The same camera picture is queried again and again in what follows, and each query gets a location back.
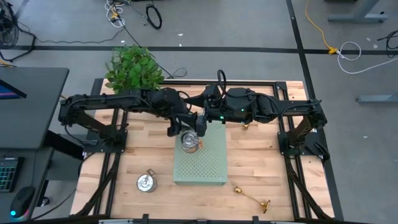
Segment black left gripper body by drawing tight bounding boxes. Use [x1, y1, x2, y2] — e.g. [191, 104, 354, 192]
[170, 111, 200, 128]

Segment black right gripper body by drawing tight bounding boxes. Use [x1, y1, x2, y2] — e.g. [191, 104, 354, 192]
[201, 83, 226, 123]

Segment candle tin with heart label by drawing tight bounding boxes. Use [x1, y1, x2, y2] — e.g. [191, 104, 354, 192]
[180, 130, 205, 154]

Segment silver candle tin with tag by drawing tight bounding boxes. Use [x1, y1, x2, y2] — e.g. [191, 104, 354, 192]
[136, 168, 158, 194]

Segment green perforated metal shelf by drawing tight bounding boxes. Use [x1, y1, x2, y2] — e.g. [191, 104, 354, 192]
[172, 120, 228, 187]

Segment green leafy plant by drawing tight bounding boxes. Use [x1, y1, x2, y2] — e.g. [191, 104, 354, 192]
[104, 44, 165, 95]

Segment black box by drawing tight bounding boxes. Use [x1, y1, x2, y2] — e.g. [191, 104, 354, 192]
[43, 129, 85, 161]

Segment dark grey desk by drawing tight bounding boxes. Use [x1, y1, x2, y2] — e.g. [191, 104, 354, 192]
[0, 147, 56, 224]

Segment black desk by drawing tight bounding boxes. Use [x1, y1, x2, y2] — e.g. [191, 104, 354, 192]
[0, 67, 70, 150]

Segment grey table leg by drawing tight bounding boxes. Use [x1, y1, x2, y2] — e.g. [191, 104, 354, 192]
[328, 0, 389, 24]
[356, 92, 398, 104]

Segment black computer mouse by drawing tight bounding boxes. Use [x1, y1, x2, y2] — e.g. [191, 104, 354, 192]
[9, 185, 36, 219]

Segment computer monitor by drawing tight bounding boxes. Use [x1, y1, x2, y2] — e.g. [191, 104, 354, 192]
[0, 79, 28, 100]

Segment black keyboard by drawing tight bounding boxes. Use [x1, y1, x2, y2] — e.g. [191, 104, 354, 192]
[0, 157, 25, 193]

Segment black floor fan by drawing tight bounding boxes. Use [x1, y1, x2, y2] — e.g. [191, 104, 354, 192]
[0, 0, 20, 50]

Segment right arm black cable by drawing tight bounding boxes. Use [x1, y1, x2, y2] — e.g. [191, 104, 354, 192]
[216, 69, 228, 97]

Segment black table frame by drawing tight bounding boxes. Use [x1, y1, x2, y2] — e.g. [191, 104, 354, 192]
[70, 78, 345, 224]

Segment coiled black cable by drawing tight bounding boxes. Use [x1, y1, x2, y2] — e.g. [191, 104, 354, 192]
[145, 3, 164, 30]

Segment black floor cable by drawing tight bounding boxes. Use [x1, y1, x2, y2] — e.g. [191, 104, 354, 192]
[110, 0, 188, 80]

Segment white cable bundle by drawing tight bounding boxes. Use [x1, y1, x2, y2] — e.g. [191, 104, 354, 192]
[104, 0, 126, 29]

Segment yellow extension cable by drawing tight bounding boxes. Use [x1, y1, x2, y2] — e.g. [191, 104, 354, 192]
[304, 0, 339, 55]

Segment white power cable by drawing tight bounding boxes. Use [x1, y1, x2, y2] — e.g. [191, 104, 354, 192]
[336, 40, 398, 75]

